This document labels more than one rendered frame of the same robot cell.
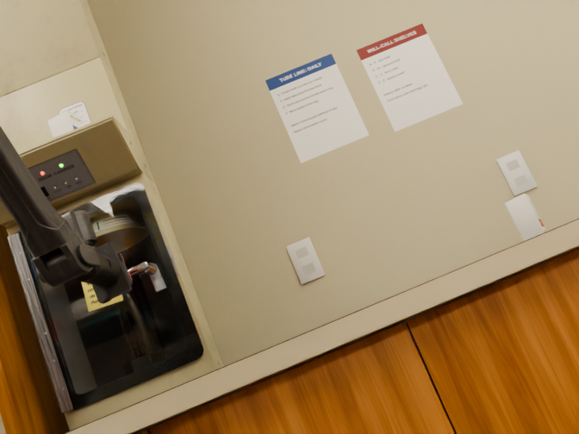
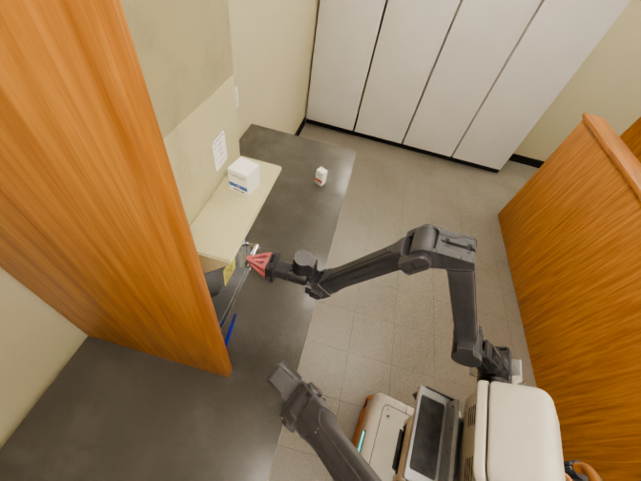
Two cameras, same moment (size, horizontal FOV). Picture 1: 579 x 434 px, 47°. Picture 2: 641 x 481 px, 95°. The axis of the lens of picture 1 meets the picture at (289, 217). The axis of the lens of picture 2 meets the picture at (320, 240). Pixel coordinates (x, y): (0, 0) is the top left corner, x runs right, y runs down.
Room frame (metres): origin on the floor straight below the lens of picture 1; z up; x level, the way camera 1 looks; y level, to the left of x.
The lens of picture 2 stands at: (1.06, 0.86, 2.00)
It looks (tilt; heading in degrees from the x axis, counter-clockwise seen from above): 51 degrees down; 274
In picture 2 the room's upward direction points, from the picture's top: 13 degrees clockwise
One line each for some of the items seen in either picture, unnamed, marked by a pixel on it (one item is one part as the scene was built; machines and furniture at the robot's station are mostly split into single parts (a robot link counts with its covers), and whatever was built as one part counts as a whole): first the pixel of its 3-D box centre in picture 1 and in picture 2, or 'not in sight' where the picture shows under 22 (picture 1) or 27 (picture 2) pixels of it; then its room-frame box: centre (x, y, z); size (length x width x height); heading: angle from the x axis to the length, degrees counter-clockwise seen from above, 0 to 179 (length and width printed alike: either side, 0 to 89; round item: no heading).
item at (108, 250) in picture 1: (102, 270); (281, 269); (1.20, 0.36, 1.20); 0.07 x 0.07 x 0.10; 0
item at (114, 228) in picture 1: (105, 293); (229, 270); (1.35, 0.42, 1.19); 0.30 x 0.01 x 0.40; 91
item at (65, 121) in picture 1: (67, 130); (244, 177); (1.30, 0.37, 1.54); 0.05 x 0.05 x 0.06; 80
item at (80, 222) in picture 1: (70, 244); (310, 273); (1.10, 0.37, 1.24); 0.12 x 0.09 x 0.11; 171
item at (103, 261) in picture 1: (88, 263); (299, 274); (1.14, 0.36, 1.20); 0.07 x 0.06 x 0.07; 0
